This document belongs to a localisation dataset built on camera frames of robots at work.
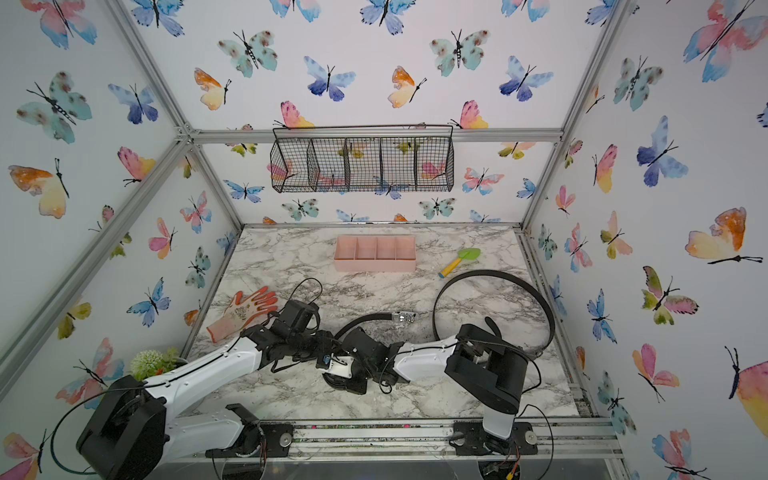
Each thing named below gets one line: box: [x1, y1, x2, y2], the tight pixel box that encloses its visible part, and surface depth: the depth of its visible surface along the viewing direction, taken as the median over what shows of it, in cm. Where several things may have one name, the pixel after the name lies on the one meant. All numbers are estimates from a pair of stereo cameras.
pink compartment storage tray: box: [334, 235, 417, 272], surface depth 114 cm
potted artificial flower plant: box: [131, 346, 189, 382], surface depth 73 cm
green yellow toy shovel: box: [438, 248, 481, 278], surface depth 112 cm
